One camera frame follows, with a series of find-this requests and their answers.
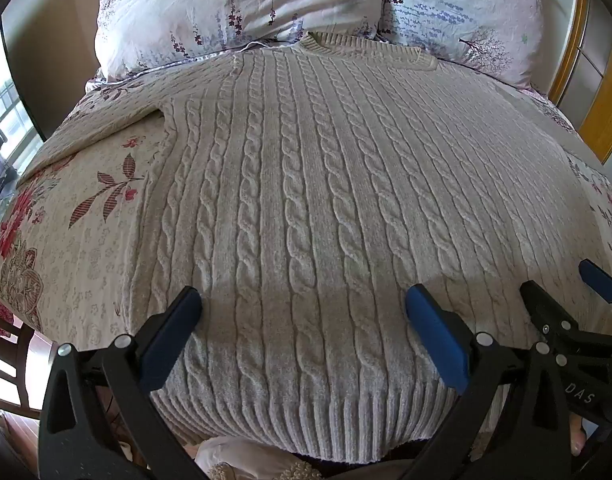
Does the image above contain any person's white clothing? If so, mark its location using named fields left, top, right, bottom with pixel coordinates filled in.
left=188, top=435, right=387, bottom=480

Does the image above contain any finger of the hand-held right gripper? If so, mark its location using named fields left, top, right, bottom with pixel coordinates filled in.
left=519, top=281, right=612, bottom=361
left=578, top=259, right=612, bottom=306

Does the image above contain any floral bed sheet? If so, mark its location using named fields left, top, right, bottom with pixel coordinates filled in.
left=0, top=67, right=612, bottom=343

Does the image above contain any blue floral pillow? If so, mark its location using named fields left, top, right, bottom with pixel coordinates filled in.
left=381, top=0, right=558, bottom=94

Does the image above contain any cream cable-knit sweater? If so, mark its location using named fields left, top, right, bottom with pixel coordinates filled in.
left=23, top=31, right=612, bottom=466

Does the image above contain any pink floral pillow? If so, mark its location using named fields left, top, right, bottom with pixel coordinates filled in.
left=93, top=0, right=389, bottom=84

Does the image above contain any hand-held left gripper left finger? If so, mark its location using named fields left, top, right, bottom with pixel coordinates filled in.
left=38, top=286, right=207, bottom=480

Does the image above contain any person's right hand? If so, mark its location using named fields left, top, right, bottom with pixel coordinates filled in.
left=568, top=409, right=593, bottom=457

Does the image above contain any wooden chair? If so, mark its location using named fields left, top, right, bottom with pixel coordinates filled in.
left=0, top=305, right=59, bottom=423

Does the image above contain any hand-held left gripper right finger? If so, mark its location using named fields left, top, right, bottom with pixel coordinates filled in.
left=405, top=284, right=576, bottom=480

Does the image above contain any window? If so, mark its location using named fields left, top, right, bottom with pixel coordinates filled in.
left=0, top=25, right=43, bottom=221

